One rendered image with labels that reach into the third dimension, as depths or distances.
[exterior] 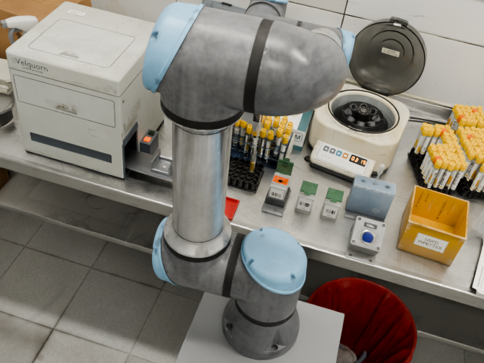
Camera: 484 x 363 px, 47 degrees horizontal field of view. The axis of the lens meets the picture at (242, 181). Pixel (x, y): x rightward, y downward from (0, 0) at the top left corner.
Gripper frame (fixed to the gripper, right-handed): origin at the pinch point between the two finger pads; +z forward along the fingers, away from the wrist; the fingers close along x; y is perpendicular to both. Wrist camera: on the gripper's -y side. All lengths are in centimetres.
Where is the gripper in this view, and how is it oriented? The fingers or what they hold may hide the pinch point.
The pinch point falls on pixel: (258, 126)
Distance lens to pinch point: 135.2
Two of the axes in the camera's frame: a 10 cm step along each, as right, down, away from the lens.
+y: -9.6, -2.7, 1.2
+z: -1.1, 7.1, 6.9
